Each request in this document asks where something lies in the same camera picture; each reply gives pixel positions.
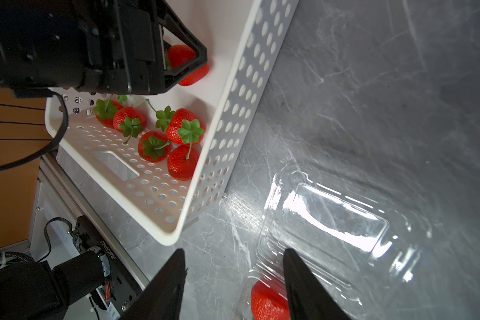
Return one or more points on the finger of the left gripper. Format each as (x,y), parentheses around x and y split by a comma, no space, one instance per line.
(188,60)

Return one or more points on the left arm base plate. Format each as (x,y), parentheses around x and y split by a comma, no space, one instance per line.
(123,282)

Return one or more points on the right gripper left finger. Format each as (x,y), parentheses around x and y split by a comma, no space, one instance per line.
(163,297)

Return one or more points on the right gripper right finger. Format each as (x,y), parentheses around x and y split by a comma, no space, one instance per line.
(307,298)

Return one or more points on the clear plastic clamshell container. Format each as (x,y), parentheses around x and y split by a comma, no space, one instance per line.
(360,244)

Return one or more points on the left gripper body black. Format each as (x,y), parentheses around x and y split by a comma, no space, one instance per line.
(92,46)

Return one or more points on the white perforated plastic basket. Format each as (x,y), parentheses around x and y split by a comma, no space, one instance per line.
(242,39)

